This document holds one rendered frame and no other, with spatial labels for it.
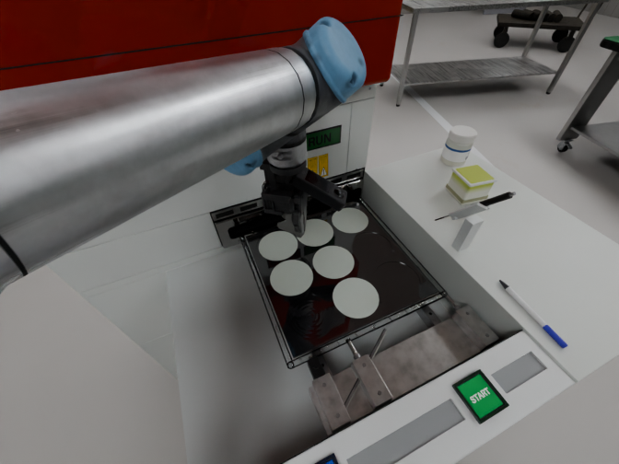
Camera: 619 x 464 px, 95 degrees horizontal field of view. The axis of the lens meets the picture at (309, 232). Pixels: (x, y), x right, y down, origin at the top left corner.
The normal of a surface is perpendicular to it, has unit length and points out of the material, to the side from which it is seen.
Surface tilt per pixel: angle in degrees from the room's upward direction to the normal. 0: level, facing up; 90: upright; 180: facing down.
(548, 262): 0
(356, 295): 0
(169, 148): 76
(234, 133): 94
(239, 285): 0
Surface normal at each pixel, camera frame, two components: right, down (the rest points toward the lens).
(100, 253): 0.40, 0.65
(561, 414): -0.03, -0.69
